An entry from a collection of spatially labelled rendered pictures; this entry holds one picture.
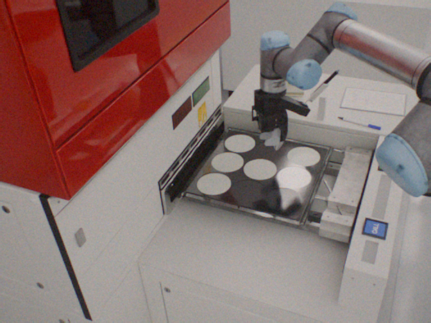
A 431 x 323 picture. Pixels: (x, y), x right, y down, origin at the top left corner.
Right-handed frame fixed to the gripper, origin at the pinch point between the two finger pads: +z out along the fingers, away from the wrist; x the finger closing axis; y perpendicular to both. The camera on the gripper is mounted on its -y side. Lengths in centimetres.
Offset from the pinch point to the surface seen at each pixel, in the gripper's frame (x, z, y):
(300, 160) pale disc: 1.0, 7.2, -7.3
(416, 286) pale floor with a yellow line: 4, 97, -71
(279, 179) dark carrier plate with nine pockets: 6.8, 7.3, 2.8
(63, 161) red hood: 31, -34, 58
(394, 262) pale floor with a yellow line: -11, 97, -70
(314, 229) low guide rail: 23.6, 13.7, -0.3
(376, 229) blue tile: 39.9, 0.8, -6.7
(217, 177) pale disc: -1.5, 7.2, 19.3
